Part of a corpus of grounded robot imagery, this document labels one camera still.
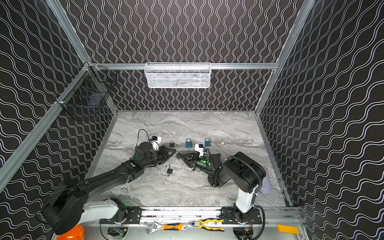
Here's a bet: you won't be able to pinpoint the blue padlock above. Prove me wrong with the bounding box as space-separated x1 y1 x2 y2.
205 138 212 147
185 138 194 148

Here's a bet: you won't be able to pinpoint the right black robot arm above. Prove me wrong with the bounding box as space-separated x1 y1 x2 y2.
176 149 267 214

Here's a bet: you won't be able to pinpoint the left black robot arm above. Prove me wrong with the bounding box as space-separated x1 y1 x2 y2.
42 142 177 235

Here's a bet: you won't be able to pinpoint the grey oblong pad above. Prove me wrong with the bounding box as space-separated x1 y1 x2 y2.
260 175 273 195

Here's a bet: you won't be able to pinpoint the yellow tag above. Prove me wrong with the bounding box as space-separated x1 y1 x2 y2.
277 225 300 235

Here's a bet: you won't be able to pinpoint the orange hard hat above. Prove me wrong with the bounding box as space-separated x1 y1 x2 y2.
57 225 85 240

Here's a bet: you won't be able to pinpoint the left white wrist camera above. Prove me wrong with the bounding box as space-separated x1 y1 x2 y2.
150 136 162 151

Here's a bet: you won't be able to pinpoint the black corrugated cable conduit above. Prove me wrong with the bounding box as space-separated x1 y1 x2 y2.
206 149 266 240

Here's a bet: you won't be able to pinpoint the yellow handled pliers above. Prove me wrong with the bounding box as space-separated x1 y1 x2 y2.
188 219 225 232

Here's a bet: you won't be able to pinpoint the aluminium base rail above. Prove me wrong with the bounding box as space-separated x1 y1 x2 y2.
101 207 263 227

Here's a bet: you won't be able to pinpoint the adjustable wrench orange handle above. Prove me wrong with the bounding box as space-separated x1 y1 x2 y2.
147 222 188 235

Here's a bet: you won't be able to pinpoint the white wire basket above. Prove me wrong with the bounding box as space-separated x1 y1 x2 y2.
144 62 212 89

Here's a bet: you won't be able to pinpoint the black wire basket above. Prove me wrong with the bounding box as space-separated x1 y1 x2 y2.
59 62 118 122

